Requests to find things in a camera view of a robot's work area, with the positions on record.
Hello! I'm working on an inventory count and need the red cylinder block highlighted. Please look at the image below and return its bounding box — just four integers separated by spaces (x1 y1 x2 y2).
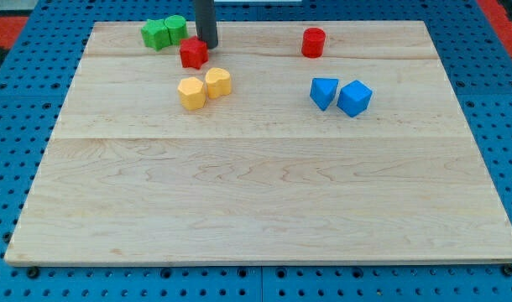
301 27 326 58

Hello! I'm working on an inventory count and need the green circle block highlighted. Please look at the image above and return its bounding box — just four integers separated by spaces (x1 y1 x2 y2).
164 14 189 45

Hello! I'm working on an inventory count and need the green star block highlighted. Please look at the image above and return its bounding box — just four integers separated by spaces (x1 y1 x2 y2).
141 19 171 51

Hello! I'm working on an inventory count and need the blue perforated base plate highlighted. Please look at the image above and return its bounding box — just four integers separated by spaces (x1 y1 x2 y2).
0 0 512 301

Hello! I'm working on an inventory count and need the light wooden board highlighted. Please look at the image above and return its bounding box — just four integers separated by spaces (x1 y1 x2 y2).
5 21 512 267

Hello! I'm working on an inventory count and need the blue triangle block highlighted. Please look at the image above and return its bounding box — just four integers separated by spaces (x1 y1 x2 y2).
310 78 339 111

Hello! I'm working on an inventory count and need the yellow heart block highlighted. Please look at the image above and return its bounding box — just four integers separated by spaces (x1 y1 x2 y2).
205 67 232 99

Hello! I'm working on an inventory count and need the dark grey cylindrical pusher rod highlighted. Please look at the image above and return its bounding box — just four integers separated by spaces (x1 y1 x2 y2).
193 0 218 49

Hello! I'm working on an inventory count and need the blue cube block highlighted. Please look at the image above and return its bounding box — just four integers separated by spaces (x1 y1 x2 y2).
337 80 373 117

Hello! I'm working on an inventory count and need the red star block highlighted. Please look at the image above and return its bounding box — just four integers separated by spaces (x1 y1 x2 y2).
180 36 208 70

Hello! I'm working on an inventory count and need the yellow hexagon block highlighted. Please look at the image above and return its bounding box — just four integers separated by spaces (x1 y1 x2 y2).
177 77 206 111

